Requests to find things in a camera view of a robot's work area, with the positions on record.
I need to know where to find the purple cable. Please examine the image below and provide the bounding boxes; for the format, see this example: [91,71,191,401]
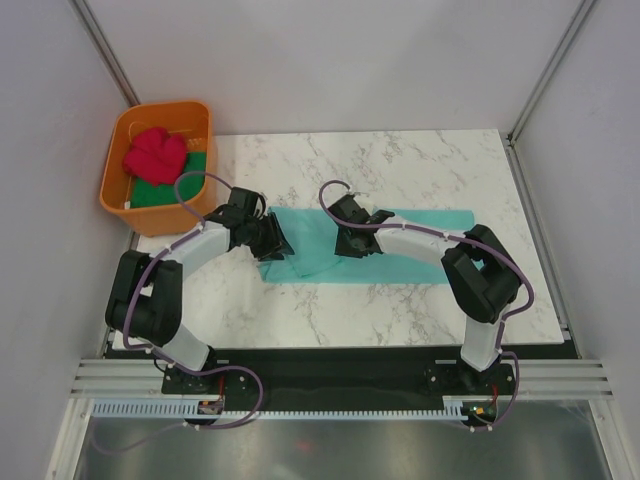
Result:
[318,179,536,434]
[89,172,266,456]

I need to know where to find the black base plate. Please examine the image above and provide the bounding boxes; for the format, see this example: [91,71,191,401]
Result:
[162,346,515,411]

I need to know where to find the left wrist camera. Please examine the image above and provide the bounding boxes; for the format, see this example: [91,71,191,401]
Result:
[227,187,267,218]

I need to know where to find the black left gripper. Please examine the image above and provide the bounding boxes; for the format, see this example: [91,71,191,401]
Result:
[244,213,294,264]

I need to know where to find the aluminium rail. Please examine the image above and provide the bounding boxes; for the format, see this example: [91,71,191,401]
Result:
[70,359,613,400]

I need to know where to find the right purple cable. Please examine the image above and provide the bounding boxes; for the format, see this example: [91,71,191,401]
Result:
[318,179,536,434]

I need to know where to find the orange plastic bin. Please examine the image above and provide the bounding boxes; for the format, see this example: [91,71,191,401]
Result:
[99,101,218,237]

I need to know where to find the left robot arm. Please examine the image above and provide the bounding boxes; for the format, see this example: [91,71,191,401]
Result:
[105,187,294,393]

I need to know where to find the teal t shirt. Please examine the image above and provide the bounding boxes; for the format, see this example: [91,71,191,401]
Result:
[259,207,447,285]

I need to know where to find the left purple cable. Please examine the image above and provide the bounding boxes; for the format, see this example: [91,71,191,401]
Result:
[89,172,266,456]

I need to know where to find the red t shirt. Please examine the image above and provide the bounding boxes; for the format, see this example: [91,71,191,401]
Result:
[123,127,188,186]

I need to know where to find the aluminium frame post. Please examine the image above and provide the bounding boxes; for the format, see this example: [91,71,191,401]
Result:
[504,0,601,146]
[69,0,140,107]

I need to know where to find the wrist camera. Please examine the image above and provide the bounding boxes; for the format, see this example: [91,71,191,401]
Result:
[227,187,267,218]
[347,191,387,216]

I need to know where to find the left aluminium frame post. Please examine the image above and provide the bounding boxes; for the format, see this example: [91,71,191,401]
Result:
[69,0,140,107]

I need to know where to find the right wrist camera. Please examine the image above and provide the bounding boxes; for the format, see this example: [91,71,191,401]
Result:
[347,191,387,216]

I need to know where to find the white slotted cable duct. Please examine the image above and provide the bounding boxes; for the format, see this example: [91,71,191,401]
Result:
[91,396,468,421]

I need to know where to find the right aluminium frame post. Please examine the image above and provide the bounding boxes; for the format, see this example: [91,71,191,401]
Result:
[504,0,601,146]

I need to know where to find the green t shirt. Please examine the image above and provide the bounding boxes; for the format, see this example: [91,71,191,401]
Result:
[129,152,207,208]

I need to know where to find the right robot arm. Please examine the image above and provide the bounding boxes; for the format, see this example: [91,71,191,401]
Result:
[326,194,523,394]

